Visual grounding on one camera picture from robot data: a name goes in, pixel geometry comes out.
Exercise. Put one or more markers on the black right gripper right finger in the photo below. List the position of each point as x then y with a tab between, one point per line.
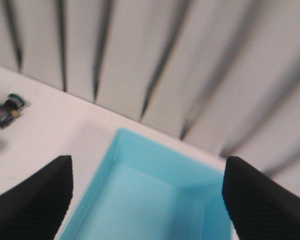
259	208

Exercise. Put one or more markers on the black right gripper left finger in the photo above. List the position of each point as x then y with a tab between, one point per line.
35	208

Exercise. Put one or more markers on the light blue plastic box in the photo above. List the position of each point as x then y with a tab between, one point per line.
143	190

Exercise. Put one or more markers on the green push button far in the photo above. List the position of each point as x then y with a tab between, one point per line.
9	109

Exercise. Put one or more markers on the grey pleated curtain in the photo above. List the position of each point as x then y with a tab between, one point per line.
223	75

